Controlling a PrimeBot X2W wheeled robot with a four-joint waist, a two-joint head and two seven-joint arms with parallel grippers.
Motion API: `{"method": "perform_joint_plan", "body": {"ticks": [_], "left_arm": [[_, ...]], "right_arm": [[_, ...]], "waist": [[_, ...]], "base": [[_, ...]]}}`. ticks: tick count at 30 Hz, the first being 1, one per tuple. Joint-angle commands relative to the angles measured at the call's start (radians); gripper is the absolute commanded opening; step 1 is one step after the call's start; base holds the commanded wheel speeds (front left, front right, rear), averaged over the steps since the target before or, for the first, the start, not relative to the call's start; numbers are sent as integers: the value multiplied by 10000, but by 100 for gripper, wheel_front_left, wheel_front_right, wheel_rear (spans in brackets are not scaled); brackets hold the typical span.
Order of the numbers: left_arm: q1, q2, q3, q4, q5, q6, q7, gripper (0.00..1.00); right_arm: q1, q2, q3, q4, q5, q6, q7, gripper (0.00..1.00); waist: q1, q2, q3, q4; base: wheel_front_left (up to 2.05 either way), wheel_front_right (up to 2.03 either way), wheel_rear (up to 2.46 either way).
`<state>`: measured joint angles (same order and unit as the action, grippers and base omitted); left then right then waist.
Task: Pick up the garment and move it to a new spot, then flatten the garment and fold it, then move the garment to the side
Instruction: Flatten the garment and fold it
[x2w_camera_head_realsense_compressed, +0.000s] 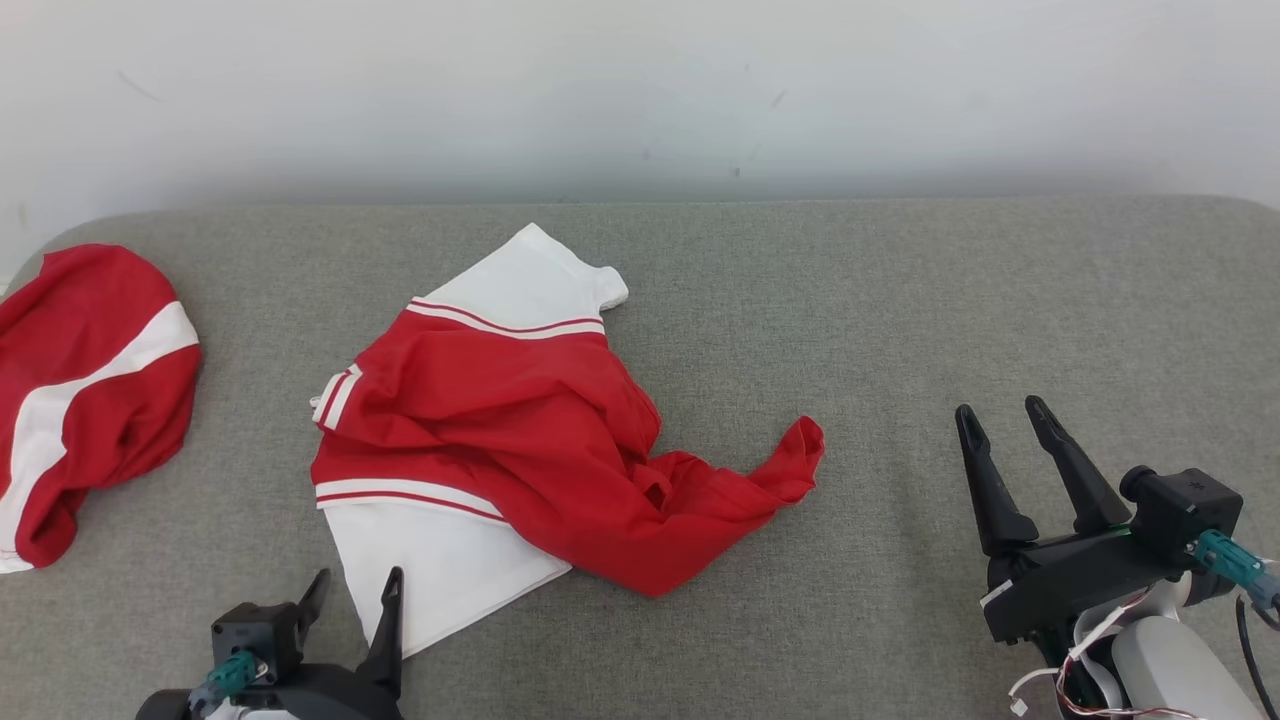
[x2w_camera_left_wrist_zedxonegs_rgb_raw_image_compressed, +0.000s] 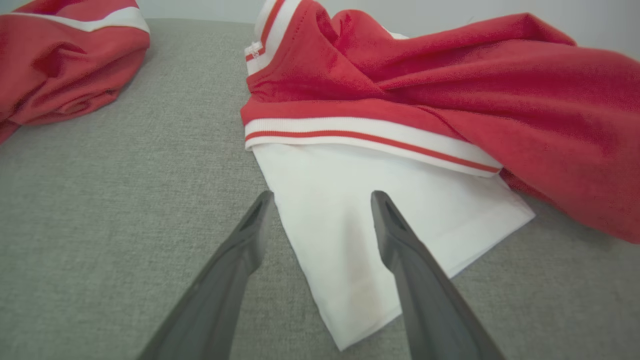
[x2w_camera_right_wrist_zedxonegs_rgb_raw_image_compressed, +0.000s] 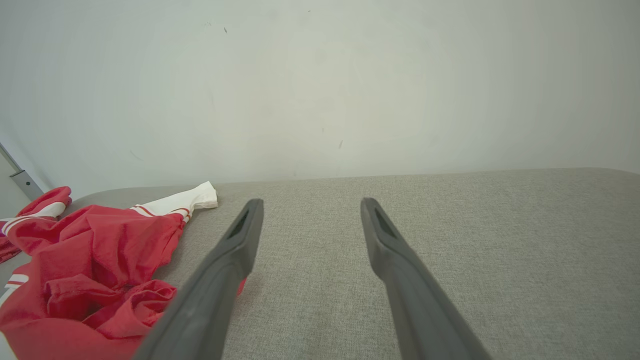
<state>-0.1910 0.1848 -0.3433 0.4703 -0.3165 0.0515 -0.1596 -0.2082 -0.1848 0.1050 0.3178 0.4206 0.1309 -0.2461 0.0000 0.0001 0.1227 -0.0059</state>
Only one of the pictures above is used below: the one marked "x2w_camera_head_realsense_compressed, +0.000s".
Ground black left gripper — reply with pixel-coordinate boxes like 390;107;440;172
238;565;407;720

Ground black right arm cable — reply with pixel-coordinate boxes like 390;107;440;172
1234;594;1280;720

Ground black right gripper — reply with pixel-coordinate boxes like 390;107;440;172
954;394;1238;668

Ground teal camera connector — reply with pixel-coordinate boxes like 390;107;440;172
1189;527;1280;612
187;649;270;714

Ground teal right camera connector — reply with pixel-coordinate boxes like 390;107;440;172
1189;527;1280;612

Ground teal left camera connector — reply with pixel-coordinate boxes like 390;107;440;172
187;649;270;714

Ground red shorts with white stripe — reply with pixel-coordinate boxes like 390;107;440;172
0;242;204;577

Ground red jersey with black number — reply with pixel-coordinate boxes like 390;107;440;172
309;221;828;662

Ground thin red white wires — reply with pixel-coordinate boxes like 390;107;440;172
1005;588;1203;720

